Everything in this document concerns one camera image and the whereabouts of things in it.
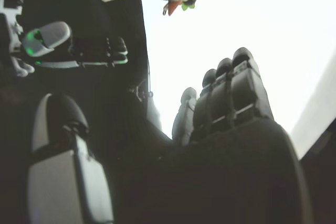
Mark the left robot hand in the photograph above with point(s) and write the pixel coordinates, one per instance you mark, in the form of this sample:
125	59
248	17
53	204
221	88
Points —
223	169

